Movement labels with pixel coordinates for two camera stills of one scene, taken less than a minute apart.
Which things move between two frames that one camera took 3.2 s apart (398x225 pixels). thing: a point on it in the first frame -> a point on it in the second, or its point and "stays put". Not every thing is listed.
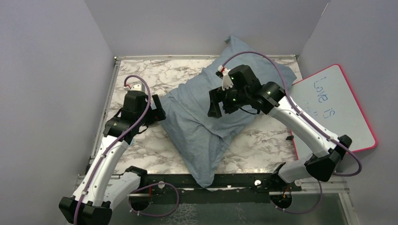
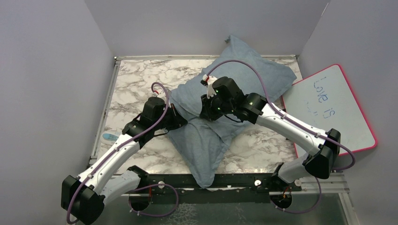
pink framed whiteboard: [327, 97] stays put
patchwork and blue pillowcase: [199, 140] stays put
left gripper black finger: [161, 113] -> [180, 120]
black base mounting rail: [226, 189] stays put
